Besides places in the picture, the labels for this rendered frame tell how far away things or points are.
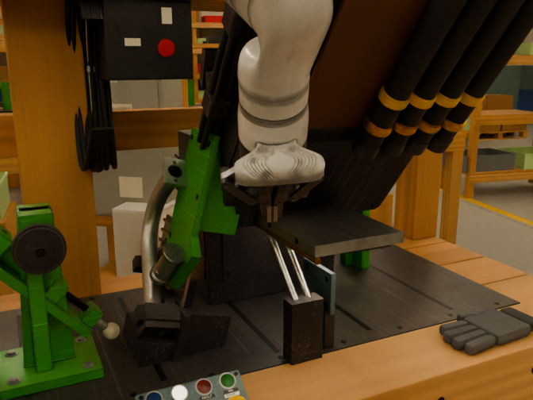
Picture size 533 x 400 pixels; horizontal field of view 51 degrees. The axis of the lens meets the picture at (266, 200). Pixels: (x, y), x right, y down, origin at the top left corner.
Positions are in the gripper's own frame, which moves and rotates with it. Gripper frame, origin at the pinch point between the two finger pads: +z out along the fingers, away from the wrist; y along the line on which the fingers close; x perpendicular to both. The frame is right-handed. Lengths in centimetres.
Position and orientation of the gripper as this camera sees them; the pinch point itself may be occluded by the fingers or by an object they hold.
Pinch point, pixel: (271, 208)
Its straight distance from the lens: 72.2
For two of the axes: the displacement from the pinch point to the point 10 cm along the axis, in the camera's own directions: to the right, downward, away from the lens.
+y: -9.9, 0.8, -0.6
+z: 0.0, 6.0, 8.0
